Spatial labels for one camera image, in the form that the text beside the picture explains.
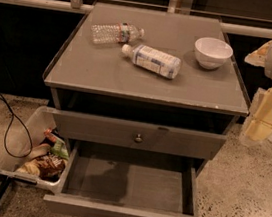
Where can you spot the grey drawer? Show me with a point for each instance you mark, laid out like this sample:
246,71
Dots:
111,181
138,135

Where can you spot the grey wooden drawer cabinet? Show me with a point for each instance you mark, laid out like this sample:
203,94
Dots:
97,79

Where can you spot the grey top drawer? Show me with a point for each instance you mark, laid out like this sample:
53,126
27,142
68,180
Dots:
138,135

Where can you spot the white ceramic bowl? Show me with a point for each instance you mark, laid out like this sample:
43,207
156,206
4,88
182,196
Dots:
212,53

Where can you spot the white labelled plastic bottle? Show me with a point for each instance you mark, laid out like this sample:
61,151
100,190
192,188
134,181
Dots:
153,60

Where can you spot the clear crushed water bottle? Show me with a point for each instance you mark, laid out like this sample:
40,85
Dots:
116,33

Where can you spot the clear plastic storage bin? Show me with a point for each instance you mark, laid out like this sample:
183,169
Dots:
21,148

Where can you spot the snack packets in bin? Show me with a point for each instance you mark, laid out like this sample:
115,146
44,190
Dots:
48,160

